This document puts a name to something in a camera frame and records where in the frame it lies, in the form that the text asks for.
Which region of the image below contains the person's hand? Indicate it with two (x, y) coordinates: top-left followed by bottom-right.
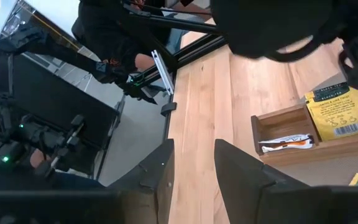
(29, 148), (48, 169)

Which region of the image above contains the black table clamp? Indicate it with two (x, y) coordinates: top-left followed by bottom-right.
(160, 101), (177, 116)

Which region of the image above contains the orange white tea bag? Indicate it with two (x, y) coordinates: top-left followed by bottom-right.
(259, 133), (315, 154)

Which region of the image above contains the black aluminium table frame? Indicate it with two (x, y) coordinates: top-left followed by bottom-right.
(119, 4), (229, 141)

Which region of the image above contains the brown wooden tea box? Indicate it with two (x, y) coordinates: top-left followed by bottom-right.
(250, 92), (358, 166)

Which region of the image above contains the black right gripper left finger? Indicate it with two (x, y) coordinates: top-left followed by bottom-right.
(107, 139), (176, 224)

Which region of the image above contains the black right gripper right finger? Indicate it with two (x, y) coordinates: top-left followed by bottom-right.
(214, 139), (310, 224)

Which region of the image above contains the person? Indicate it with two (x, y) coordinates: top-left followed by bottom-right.
(71, 0), (198, 78)

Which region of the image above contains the silver aluminium bracket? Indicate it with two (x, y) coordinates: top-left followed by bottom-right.
(150, 49), (175, 96)

